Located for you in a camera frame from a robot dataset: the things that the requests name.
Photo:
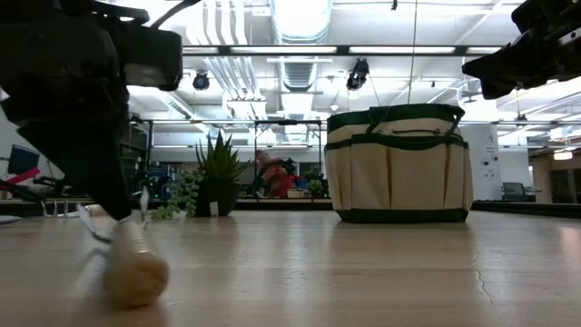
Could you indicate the blue background screen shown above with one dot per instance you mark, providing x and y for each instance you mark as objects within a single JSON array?
[{"x": 23, "y": 159}]

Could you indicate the silver round ceiling duct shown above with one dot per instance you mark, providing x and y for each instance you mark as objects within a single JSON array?
[{"x": 302, "y": 20}]

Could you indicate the trailing green bead plant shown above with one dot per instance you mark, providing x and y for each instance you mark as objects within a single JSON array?
[{"x": 184, "y": 195}]

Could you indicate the person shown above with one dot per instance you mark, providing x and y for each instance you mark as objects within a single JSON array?
[{"x": 277, "y": 179}]

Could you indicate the grey office chair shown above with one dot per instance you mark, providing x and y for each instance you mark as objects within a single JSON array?
[{"x": 514, "y": 190}]

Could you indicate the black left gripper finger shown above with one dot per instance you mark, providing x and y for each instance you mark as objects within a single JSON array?
[{"x": 91, "y": 172}]

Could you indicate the black table frame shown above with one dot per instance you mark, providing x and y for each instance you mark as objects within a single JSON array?
[{"x": 522, "y": 208}]

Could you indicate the succulent plant in black pot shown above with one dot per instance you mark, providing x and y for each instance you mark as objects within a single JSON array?
[{"x": 218, "y": 195}]

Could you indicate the beige green gardening bag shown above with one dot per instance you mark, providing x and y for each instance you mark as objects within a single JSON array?
[{"x": 399, "y": 181}]

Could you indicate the black ceiling spot lamp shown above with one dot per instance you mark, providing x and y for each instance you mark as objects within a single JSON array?
[
  {"x": 201, "y": 82},
  {"x": 357, "y": 75}
]

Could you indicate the white column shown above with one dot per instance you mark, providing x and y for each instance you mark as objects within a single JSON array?
[{"x": 485, "y": 163}]

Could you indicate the black background workstation frame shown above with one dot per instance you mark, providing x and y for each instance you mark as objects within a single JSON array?
[{"x": 254, "y": 150}]

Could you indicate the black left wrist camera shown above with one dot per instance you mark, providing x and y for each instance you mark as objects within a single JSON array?
[{"x": 154, "y": 50}]

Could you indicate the small background potted plant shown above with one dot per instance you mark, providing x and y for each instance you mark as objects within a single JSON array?
[{"x": 315, "y": 187}]

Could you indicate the black overhead crossbar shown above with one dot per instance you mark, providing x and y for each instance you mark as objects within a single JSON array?
[{"x": 340, "y": 50}]

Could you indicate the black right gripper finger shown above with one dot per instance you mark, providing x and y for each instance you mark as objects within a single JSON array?
[
  {"x": 499, "y": 90},
  {"x": 522, "y": 63}
]

